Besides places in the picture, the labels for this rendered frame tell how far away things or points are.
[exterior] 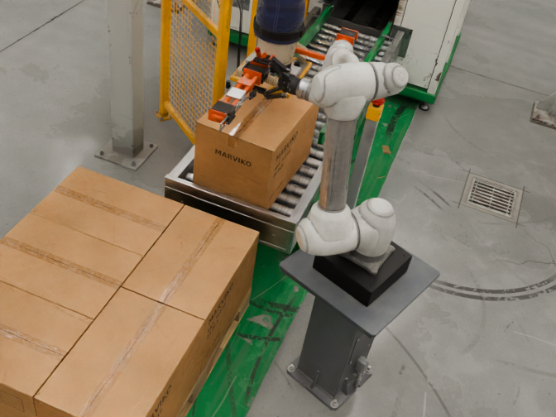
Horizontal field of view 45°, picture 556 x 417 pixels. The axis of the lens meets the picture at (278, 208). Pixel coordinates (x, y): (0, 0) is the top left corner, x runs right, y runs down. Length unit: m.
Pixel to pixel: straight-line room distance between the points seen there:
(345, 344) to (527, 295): 1.50
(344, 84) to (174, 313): 1.22
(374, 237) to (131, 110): 2.11
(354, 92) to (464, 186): 2.62
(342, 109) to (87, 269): 1.37
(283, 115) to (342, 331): 1.07
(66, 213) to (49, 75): 2.18
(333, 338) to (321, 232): 0.70
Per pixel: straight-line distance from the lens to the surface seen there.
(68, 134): 4.71
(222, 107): 2.68
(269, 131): 3.17
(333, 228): 2.50
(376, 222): 2.58
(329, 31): 5.06
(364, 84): 2.27
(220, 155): 3.21
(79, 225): 3.23
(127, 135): 4.38
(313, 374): 3.32
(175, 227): 3.21
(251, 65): 2.98
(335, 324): 2.99
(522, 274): 4.31
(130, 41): 4.01
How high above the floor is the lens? 2.76
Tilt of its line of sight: 41 degrees down
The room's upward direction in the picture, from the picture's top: 10 degrees clockwise
